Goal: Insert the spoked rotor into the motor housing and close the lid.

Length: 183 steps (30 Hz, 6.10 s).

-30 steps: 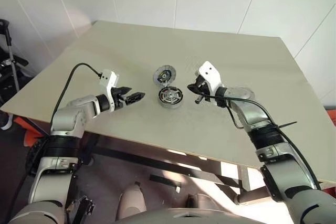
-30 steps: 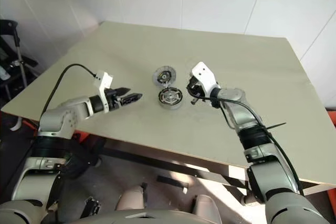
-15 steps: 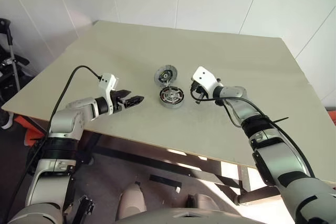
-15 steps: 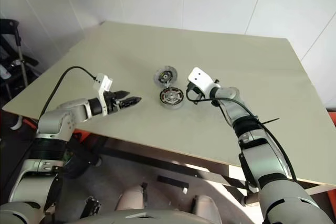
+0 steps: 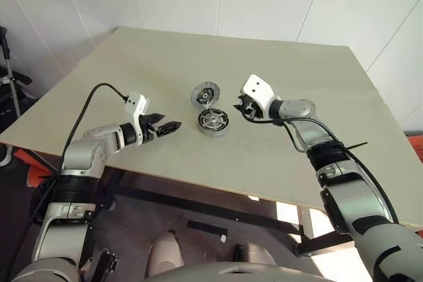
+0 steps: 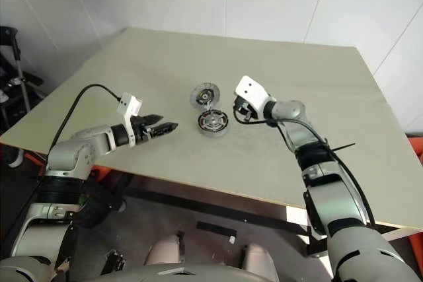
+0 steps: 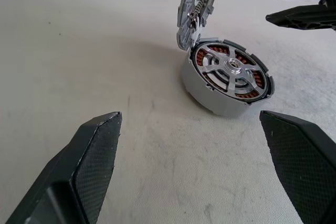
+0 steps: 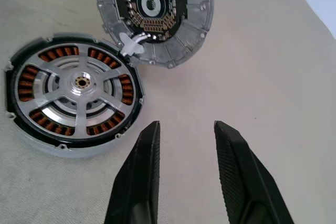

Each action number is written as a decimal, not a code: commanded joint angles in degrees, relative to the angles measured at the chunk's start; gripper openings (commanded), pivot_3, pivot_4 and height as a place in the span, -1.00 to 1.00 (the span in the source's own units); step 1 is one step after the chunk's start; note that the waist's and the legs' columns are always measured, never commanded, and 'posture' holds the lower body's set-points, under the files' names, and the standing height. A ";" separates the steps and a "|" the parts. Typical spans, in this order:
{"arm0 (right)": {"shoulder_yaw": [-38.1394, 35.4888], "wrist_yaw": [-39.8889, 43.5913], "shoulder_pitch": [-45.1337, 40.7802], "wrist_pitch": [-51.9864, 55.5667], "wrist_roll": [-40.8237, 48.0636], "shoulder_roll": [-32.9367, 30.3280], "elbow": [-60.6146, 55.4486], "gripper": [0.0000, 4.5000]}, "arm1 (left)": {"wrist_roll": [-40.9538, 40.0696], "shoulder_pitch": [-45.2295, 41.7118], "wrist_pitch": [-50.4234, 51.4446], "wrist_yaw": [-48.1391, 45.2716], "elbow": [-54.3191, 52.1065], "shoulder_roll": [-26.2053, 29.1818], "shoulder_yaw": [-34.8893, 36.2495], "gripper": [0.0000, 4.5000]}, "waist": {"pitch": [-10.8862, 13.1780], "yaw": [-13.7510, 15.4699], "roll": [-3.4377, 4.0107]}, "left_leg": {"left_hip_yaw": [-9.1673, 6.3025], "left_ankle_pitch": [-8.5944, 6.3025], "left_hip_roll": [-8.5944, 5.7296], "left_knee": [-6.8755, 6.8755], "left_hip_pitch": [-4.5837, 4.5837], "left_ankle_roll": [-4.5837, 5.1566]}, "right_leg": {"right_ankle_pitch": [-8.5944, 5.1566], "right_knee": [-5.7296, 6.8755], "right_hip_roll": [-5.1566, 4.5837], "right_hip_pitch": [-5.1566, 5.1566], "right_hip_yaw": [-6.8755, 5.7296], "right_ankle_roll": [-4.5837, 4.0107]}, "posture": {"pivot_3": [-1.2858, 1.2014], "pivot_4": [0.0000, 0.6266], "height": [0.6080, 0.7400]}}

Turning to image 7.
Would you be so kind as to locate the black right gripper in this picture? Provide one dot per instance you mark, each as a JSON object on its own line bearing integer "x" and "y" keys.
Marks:
{"x": 330, "y": 0}

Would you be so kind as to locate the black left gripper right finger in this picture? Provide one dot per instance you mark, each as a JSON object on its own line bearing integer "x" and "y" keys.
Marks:
{"x": 302, "y": 171}

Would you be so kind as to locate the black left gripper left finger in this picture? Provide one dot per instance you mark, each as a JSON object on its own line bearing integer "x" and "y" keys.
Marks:
{"x": 78, "y": 171}

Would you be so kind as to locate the silver spoked rotor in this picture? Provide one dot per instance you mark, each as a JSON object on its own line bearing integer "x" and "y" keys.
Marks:
{"x": 232, "y": 66}

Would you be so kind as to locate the grey hinged motor lid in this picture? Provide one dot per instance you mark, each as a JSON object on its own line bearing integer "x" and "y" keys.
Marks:
{"x": 183, "y": 11}

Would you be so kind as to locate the grey round motor housing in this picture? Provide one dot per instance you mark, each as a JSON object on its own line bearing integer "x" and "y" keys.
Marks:
{"x": 199, "y": 95}

